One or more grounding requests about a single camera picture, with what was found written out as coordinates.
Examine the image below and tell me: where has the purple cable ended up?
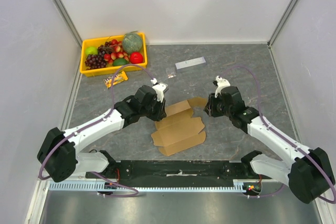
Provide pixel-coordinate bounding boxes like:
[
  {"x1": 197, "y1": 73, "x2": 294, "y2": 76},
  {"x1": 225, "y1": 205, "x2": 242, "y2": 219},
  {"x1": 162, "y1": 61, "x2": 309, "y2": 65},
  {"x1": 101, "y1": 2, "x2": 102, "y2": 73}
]
[
  {"x1": 38, "y1": 63, "x2": 155, "y2": 198},
  {"x1": 217, "y1": 66, "x2": 336, "y2": 204}
]

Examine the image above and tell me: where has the green netted melon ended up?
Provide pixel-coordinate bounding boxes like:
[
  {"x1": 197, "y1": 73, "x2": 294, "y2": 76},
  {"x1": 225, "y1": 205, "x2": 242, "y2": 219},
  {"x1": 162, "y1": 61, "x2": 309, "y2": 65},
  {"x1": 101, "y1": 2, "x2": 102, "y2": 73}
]
[{"x1": 122, "y1": 33, "x2": 143, "y2": 54}]

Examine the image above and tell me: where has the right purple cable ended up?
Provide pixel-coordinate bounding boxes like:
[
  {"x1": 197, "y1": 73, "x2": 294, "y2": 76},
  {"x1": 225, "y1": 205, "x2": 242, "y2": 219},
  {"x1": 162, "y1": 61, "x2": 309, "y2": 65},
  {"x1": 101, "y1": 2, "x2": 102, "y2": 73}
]
[{"x1": 217, "y1": 66, "x2": 336, "y2": 204}]

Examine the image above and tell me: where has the yellow candy packet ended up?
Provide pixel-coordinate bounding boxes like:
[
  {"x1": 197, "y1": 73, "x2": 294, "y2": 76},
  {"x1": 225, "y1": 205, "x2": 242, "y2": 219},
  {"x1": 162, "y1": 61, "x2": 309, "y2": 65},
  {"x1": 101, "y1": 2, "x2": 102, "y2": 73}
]
[{"x1": 104, "y1": 71, "x2": 128, "y2": 89}]

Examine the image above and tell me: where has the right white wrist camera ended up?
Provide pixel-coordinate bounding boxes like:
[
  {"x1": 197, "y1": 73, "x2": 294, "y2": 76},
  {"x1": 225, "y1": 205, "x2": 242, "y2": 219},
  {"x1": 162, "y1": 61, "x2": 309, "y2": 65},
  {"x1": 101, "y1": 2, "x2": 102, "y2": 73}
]
[{"x1": 213, "y1": 76, "x2": 230, "y2": 98}]

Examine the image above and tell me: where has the red apple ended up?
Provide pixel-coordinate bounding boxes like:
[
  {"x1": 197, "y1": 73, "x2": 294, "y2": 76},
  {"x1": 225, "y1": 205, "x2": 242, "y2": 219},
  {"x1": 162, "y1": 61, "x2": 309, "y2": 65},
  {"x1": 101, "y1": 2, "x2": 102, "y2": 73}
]
[{"x1": 129, "y1": 52, "x2": 144, "y2": 64}]

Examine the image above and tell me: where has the brown cardboard box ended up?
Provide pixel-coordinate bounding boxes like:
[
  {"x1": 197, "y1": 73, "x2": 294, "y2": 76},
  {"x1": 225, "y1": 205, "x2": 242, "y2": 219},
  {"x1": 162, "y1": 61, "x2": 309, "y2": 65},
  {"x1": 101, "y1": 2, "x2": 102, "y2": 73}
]
[{"x1": 151, "y1": 97, "x2": 206, "y2": 156}]

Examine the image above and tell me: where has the dark purple grape bunch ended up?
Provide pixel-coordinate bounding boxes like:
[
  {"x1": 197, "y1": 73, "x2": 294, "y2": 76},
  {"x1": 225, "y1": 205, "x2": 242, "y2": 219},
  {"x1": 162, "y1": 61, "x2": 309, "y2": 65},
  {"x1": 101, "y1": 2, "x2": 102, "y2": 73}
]
[{"x1": 85, "y1": 54, "x2": 107, "y2": 70}]

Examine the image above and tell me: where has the yellow plastic bin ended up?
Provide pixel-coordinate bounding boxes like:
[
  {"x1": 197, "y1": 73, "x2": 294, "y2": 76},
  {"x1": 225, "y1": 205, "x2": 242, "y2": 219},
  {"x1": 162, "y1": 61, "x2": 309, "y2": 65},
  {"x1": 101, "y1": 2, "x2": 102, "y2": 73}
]
[{"x1": 79, "y1": 32, "x2": 148, "y2": 77}]

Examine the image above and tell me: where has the small clear plastic bag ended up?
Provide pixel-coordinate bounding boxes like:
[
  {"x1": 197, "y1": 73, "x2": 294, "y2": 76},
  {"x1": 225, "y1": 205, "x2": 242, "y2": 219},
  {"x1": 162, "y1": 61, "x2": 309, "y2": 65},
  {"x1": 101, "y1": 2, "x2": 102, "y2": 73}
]
[{"x1": 166, "y1": 67, "x2": 176, "y2": 79}]

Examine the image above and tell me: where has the green avocado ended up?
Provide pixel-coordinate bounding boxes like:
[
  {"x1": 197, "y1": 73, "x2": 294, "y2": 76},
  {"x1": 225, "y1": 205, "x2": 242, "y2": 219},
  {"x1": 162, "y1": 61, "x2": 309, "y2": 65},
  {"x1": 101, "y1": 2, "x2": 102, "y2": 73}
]
[{"x1": 112, "y1": 58, "x2": 129, "y2": 67}]

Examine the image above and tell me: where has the green apple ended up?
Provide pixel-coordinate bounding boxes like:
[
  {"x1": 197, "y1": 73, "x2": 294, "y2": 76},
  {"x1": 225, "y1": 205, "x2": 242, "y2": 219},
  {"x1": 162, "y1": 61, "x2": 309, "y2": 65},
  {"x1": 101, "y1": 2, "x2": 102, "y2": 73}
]
[{"x1": 85, "y1": 46, "x2": 98, "y2": 56}]

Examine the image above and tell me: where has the red cherry cluster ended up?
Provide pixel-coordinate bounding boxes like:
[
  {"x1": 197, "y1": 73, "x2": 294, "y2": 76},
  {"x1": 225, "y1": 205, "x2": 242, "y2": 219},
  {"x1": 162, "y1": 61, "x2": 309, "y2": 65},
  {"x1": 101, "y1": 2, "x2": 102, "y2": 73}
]
[{"x1": 98, "y1": 39, "x2": 129, "y2": 65}]

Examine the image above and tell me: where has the slotted cable duct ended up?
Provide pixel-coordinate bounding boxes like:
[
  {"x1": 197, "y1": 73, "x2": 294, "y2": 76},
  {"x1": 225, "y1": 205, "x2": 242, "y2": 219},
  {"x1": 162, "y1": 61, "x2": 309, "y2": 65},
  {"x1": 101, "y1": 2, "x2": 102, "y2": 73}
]
[{"x1": 48, "y1": 178, "x2": 297, "y2": 193}]

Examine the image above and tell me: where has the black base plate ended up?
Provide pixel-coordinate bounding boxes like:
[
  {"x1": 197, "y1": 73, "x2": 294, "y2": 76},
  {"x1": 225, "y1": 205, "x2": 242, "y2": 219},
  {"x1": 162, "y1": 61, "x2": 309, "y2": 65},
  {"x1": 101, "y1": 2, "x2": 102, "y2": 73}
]
[{"x1": 99, "y1": 160, "x2": 268, "y2": 182}]

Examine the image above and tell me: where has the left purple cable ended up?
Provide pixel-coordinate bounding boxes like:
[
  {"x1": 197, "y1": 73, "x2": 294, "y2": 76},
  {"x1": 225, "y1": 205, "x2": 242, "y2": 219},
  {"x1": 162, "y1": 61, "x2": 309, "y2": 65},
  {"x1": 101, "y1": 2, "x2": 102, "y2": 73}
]
[{"x1": 38, "y1": 63, "x2": 155, "y2": 198}]

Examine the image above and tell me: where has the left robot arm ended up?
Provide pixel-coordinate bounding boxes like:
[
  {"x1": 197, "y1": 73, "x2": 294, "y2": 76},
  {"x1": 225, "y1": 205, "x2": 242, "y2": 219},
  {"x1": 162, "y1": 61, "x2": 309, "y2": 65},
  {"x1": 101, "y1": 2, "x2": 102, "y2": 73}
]
[{"x1": 37, "y1": 82, "x2": 167, "y2": 183}]

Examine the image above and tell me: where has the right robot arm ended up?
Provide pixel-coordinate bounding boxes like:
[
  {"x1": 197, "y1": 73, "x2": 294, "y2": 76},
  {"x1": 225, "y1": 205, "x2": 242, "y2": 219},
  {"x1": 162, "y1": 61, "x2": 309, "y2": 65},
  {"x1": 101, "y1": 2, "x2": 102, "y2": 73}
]
[{"x1": 205, "y1": 86, "x2": 335, "y2": 204}]

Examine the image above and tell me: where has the grey slim carton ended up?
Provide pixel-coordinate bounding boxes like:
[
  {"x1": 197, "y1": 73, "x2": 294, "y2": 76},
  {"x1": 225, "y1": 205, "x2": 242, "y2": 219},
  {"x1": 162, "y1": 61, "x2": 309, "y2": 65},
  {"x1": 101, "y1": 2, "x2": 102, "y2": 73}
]
[{"x1": 175, "y1": 57, "x2": 206, "y2": 71}]

